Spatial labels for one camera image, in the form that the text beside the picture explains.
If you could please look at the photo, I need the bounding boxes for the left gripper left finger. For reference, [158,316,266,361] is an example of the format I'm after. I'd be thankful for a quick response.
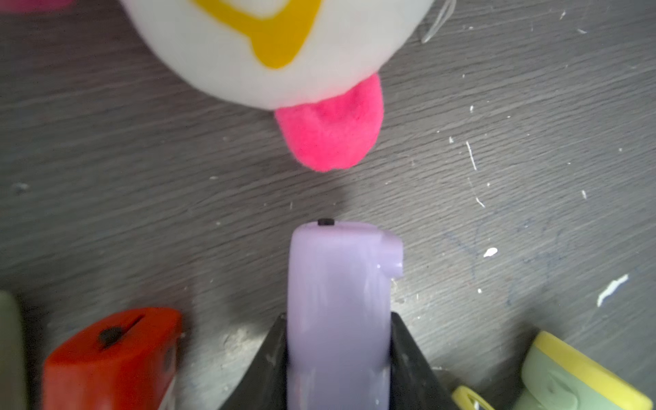
[220,313,287,410]

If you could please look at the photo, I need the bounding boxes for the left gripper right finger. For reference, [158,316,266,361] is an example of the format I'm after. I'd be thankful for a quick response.
[391,312,458,410]

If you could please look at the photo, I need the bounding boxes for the red flashlight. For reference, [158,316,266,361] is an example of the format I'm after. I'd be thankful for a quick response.
[42,307,182,410]

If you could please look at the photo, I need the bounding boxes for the light green flashlight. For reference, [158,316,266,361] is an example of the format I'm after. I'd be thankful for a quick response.
[512,331,654,410]
[1,290,29,410]

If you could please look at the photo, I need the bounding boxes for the white plush yellow glasses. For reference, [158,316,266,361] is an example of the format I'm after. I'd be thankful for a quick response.
[122,0,432,172]

